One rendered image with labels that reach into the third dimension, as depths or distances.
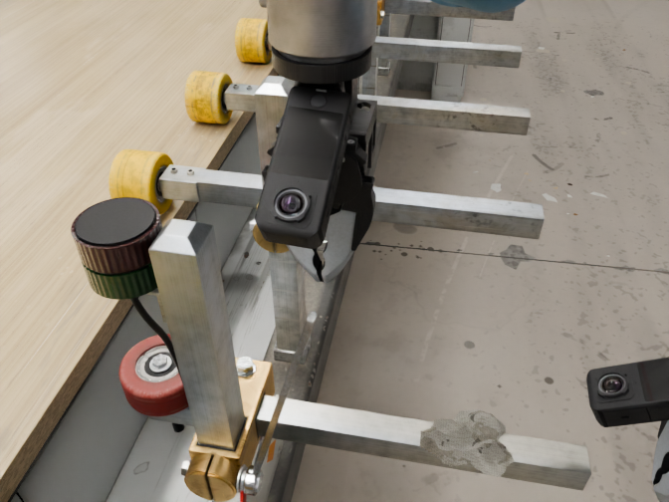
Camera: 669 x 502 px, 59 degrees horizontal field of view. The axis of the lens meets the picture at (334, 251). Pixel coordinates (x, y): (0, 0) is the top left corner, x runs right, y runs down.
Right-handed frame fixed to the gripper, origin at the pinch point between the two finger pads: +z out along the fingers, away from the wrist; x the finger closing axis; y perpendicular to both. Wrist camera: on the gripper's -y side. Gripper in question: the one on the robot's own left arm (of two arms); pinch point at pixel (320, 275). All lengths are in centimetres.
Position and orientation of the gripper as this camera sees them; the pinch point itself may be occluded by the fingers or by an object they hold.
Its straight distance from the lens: 53.4
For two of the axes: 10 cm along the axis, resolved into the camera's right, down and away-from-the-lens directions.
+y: 2.0, -6.3, 7.5
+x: -9.8, -1.3, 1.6
